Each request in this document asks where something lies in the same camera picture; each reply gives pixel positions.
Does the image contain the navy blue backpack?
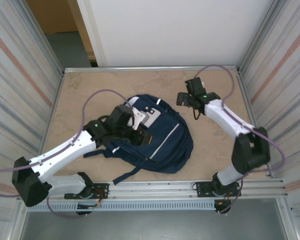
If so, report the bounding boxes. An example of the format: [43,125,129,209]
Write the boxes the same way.
[83,94,195,186]

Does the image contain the brown wooden door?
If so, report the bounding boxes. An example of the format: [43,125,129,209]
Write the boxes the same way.
[26,0,97,67]

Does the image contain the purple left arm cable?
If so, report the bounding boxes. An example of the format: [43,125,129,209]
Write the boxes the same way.
[0,88,136,220]

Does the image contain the long aluminium mounting rail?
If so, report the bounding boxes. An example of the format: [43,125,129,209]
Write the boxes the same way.
[16,177,290,201]

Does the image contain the aluminium table edge rail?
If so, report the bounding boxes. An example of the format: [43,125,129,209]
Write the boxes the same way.
[62,65,241,74]

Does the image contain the aluminium table side rail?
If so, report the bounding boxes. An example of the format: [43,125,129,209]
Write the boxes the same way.
[34,71,66,182]
[236,71,274,178]

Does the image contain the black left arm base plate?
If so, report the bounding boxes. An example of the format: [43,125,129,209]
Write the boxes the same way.
[64,182,110,200]

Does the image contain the grey slotted cable duct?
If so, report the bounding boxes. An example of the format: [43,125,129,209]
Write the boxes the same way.
[26,201,217,212]

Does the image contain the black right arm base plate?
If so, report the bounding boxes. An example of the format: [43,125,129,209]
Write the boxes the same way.
[194,180,242,198]

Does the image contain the red black base wires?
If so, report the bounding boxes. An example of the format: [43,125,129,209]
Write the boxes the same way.
[77,188,108,210]
[214,191,233,208]

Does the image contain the aluminium frame post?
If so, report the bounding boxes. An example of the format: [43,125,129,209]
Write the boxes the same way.
[239,0,281,71]

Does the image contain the white door frame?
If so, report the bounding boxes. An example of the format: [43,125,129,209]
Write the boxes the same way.
[76,0,107,67]

